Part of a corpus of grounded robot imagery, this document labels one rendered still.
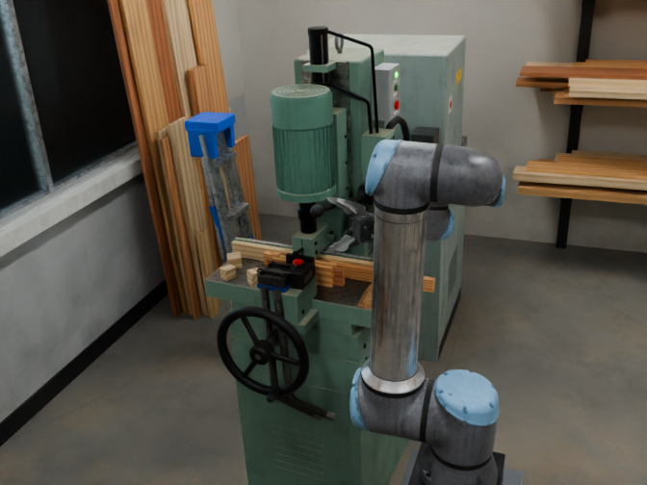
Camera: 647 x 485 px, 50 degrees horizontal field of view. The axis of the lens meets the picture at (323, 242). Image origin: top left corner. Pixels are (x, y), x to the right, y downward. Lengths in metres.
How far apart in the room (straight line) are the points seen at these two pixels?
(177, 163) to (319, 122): 1.61
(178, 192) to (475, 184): 2.33
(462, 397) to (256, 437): 1.00
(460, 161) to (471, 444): 0.67
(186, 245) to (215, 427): 1.02
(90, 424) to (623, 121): 3.17
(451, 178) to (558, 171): 2.58
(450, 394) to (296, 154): 0.78
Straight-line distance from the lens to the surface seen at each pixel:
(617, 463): 2.97
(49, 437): 3.22
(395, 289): 1.50
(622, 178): 3.94
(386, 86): 2.20
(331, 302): 2.03
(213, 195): 3.02
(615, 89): 3.76
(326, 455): 2.38
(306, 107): 1.93
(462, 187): 1.38
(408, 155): 1.38
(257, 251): 2.28
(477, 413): 1.64
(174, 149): 3.46
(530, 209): 4.49
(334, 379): 2.17
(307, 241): 2.10
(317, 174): 1.99
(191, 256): 3.67
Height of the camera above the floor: 1.92
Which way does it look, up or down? 25 degrees down
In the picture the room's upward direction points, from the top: 3 degrees counter-clockwise
